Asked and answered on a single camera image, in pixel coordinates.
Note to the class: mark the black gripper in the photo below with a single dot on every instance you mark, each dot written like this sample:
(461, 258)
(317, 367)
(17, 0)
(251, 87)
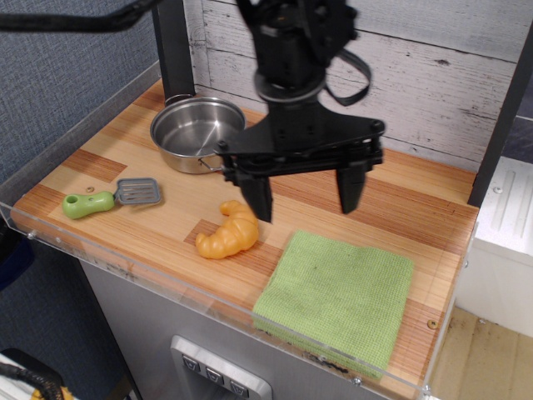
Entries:
(300, 135)

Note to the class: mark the orange plastic toy croissant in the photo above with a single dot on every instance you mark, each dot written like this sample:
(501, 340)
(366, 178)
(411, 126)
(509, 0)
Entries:
(239, 232)

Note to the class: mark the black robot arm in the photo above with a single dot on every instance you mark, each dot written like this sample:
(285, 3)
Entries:
(295, 43)

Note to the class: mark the green folded cloth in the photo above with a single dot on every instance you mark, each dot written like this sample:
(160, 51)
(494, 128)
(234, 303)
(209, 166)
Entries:
(338, 301)

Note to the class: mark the small stainless steel pot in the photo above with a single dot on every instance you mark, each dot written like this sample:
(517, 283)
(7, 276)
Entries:
(186, 132)

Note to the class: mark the grey toy appliance front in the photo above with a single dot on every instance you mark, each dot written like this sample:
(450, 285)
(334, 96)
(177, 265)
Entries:
(144, 323)

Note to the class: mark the clear acrylic table guard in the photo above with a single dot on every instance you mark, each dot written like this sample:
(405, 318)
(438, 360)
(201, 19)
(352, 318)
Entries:
(410, 206)

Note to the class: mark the silver dispenser button panel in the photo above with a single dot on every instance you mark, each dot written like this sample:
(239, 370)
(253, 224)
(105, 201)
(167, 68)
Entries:
(219, 371)

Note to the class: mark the white ribbed side unit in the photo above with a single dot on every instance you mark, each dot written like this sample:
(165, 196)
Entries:
(496, 282)

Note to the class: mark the green handled grey toy spatula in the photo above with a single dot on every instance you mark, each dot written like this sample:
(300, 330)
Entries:
(129, 191)

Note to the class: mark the dark grey right post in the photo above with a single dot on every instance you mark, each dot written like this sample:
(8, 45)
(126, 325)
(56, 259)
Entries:
(504, 122)

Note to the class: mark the dark grey post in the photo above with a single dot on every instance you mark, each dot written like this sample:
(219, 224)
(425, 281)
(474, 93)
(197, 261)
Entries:
(504, 122)
(173, 50)

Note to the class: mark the dark grey left post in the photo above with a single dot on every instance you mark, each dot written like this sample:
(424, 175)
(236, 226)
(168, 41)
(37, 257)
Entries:
(173, 50)

